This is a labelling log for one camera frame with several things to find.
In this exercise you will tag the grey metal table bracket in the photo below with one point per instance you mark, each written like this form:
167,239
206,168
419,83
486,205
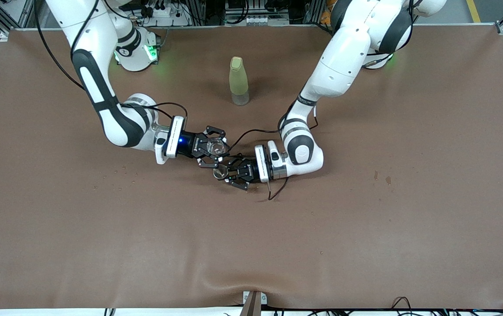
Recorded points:
263,299

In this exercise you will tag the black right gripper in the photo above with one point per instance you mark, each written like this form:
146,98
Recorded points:
191,145

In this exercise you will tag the white socket strip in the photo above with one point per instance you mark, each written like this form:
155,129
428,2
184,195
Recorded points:
260,20

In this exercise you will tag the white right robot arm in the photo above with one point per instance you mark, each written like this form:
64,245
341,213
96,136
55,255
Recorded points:
89,26

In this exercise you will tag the clear glass cup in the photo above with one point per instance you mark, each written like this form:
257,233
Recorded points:
217,147

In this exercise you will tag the brown table mat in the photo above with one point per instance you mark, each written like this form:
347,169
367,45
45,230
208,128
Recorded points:
251,241

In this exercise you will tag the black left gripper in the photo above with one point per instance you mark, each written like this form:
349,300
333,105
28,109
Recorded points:
248,169

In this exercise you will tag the orange packaged snacks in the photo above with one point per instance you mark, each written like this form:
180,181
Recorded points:
329,5

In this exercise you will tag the white power strip with plugs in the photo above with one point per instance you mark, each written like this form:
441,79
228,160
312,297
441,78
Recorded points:
166,12

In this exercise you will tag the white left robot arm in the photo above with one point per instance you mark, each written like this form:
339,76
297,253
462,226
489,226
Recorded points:
348,57

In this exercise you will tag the steel double cone jigger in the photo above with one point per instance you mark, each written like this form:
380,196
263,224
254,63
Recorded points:
220,172

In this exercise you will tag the green bottle with clear base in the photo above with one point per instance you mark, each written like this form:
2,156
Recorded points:
238,79

